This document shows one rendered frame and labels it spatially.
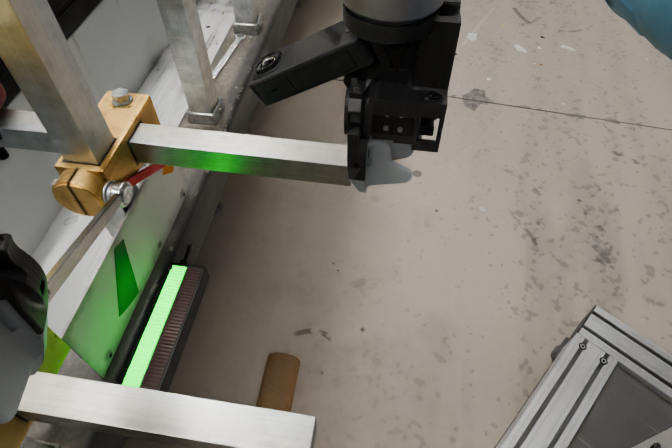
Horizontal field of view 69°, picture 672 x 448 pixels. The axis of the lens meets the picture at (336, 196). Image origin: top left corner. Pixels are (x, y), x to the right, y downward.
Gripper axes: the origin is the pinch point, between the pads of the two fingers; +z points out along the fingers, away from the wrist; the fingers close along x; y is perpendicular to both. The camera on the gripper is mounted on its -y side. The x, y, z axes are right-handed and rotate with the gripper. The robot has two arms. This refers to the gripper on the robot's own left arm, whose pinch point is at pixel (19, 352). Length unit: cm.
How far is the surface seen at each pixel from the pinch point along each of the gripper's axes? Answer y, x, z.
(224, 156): -20.7, 12.4, 6.2
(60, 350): -5.9, -3.6, 12.3
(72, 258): -6.7, 2.0, 0.4
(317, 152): -18.9, 21.6, 5.7
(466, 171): -85, 82, 92
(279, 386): -24, 12, 84
